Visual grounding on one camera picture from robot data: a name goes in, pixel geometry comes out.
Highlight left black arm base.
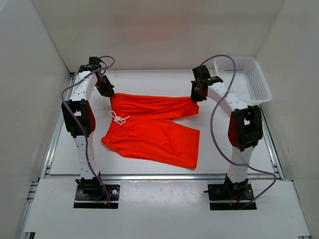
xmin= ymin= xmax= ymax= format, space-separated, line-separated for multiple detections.
xmin=73 ymin=178 xmax=120 ymax=209

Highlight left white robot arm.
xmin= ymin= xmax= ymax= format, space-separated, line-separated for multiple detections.
xmin=60 ymin=56 xmax=115 ymax=199

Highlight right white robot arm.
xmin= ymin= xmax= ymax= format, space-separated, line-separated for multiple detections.
xmin=190 ymin=65 xmax=263 ymax=199

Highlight white plastic basket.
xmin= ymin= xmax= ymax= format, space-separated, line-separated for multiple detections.
xmin=213 ymin=56 xmax=272 ymax=105

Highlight aluminium table rail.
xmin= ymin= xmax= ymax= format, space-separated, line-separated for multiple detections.
xmin=102 ymin=174 xmax=225 ymax=180

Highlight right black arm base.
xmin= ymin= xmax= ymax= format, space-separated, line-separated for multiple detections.
xmin=203 ymin=174 xmax=257 ymax=211

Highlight orange shorts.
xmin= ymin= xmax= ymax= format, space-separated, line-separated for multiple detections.
xmin=101 ymin=93 xmax=200 ymax=169

